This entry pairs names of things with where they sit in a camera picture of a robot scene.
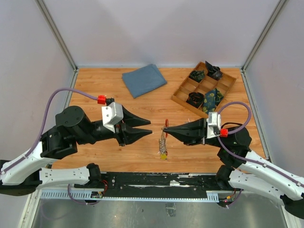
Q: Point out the wooden compartment tray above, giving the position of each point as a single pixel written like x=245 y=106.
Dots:
x=189 y=85

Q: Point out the dark green rolled tie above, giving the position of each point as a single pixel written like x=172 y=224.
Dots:
x=197 y=75

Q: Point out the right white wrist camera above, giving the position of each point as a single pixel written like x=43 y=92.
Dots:
x=213 y=125

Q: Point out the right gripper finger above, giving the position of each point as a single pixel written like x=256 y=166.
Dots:
x=187 y=138
x=195 y=127

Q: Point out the metal key organizer red handle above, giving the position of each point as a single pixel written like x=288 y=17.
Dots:
x=162 y=143

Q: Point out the black orange rolled tie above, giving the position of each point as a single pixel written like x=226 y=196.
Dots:
x=195 y=99

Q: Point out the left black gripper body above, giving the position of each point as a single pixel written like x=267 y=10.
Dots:
x=119 y=129

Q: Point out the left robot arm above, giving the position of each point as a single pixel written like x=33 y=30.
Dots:
x=28 y=173

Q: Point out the blue yellow floral tie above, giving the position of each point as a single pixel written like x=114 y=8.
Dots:
x=212 y=100

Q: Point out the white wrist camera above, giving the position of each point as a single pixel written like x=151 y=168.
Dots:
x=112 y=115
x=213 y=125

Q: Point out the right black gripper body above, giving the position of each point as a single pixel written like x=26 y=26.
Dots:
x=214 y=141

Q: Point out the folded blue cloth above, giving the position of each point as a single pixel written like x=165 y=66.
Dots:
x=143 y=80

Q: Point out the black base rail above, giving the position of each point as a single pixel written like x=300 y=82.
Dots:
x=155 y=185

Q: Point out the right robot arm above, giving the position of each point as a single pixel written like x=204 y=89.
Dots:
x=243 y=169

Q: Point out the dark navy rolled tie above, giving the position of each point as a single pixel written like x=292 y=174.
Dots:
x=213 y=71

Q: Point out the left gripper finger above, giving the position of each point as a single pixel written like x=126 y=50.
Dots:
x=132 y=135
x=133 y=120

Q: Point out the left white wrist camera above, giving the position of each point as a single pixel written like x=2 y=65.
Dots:
x=112 y=115

